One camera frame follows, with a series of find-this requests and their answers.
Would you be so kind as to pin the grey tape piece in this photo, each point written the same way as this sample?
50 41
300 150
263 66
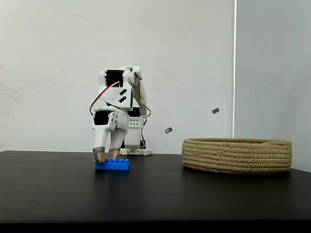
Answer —
216 111
168 130

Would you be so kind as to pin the white vertical corner strip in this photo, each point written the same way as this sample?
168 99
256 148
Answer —
234 72

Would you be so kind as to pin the blue lego block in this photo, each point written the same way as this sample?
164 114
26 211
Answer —
116 167

